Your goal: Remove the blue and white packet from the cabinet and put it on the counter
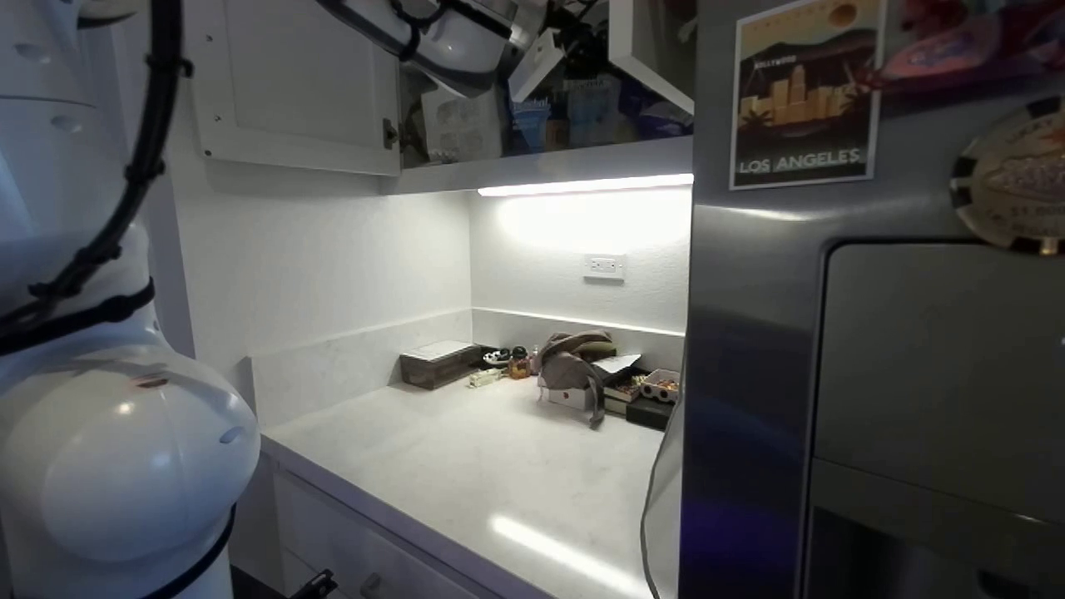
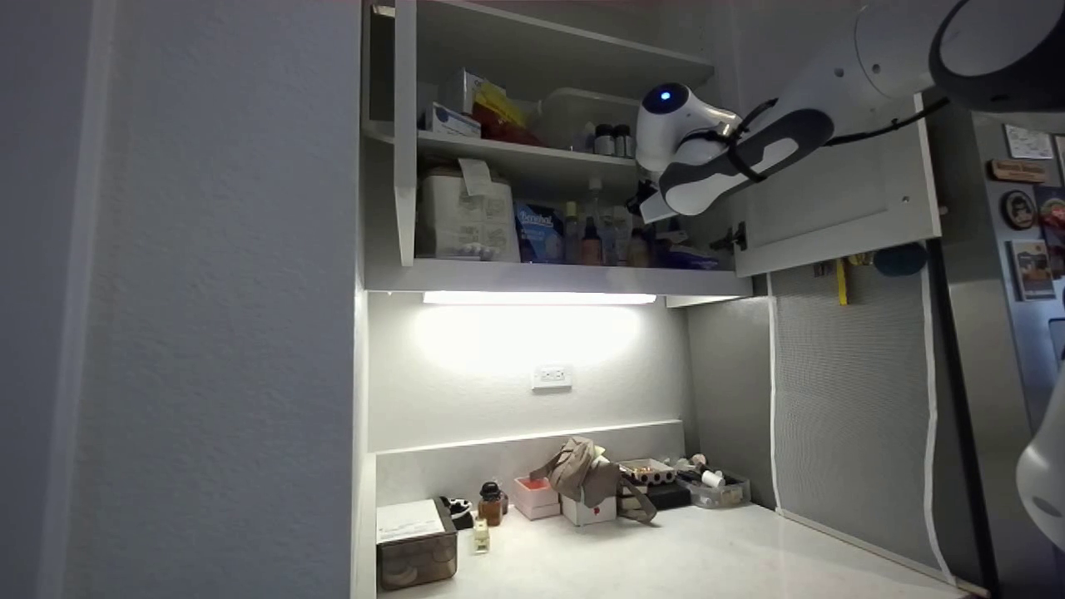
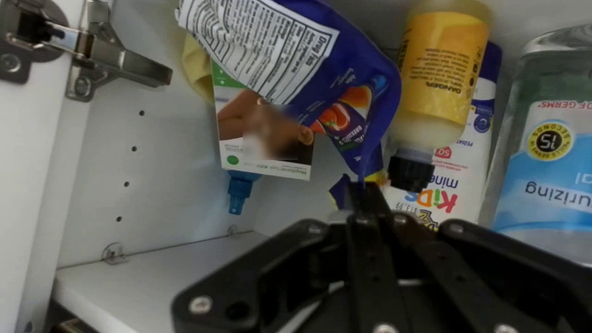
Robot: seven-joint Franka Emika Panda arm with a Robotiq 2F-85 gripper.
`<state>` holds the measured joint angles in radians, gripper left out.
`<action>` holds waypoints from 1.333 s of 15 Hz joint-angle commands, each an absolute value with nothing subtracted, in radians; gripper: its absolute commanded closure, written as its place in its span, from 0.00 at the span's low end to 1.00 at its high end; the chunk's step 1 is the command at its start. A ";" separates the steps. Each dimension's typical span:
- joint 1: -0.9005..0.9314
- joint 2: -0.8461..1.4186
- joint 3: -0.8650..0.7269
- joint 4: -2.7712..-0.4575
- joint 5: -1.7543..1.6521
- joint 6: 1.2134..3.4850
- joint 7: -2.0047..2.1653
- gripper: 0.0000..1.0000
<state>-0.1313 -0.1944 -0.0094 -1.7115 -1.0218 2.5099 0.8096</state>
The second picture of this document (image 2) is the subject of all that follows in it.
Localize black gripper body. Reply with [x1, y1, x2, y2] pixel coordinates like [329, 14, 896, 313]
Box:
[630, 177, 682, 230]

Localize small blue packet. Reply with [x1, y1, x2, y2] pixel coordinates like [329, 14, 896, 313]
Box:
[513, 203, 569, 268]

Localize under-cabinet light strip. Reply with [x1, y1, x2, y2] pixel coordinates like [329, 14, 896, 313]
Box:
[418, 291, 661, 309]

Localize yellow and red packet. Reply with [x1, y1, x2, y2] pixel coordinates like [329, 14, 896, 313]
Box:
[457, 68, 540, 147]

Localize white panelled cabinet door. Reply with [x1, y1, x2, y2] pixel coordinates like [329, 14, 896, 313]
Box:
[389, 0, 424, 270]
[731, 93, 944, 280]

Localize dark small bottles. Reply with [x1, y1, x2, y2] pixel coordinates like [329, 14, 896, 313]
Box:
[585, 121, 638, 159]

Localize clear plastic container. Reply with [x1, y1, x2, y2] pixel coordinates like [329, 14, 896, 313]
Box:
[536, 88, 666, 159]

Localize yellow hanging tool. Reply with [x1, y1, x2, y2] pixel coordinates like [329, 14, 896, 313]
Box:
[832, 254, 854, 313]

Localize small white box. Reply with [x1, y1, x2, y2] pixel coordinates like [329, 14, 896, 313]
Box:
[424, 101, 485, 142]

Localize blue round item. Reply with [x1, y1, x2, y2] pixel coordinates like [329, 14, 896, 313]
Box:
[868, 242, 931, 280]

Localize crumpled brown paper bag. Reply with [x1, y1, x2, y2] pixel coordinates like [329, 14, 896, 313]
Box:
[546, 437, 625, 514]

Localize dark tray with small items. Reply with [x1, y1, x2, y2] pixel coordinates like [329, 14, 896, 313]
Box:
[617, 452, 698, 515]

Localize grey shallow tray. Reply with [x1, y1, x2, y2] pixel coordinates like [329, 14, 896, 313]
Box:
[687, 466, 757, 514]

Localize white open box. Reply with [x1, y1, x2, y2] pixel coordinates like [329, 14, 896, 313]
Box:
[559, 494, 620, 528]

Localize pink box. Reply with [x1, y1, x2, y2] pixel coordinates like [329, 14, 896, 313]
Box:
[510, 472, 566, 524]

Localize brown small bottle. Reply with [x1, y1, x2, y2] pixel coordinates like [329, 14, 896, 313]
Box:
[476, 476, 513, 528]

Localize black small item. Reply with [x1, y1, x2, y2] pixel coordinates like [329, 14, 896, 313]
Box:
[435, 494, 478, 533]

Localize round dark magnet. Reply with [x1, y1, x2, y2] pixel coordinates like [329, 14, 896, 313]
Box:
[998, 188, 1039, 232]

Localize brown bar magnet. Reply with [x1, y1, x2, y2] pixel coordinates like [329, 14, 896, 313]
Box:
[985, 157, 1058, 188]

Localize white card magnet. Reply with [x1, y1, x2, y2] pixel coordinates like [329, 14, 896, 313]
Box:
[1001, 121, 1058, 168]

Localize framed picture magnet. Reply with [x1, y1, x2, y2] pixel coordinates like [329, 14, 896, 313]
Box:
[1004, 238, 1058, 303]

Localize brown cardboard box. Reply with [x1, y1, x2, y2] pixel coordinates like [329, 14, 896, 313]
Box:
[372, 495, 462, 593]

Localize stainless steel refrigerator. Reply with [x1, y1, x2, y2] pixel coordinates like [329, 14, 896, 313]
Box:
[924, 103, 1065, 599]

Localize white wall cabinet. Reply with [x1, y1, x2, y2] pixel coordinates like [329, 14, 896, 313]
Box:
[359, 0, 749, 301]

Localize white wall outlet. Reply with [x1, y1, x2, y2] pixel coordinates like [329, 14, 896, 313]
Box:
[529, 361, 577, 395]

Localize white thin cable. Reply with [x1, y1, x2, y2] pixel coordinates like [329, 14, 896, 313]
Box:
[916, 264, 964, 586]

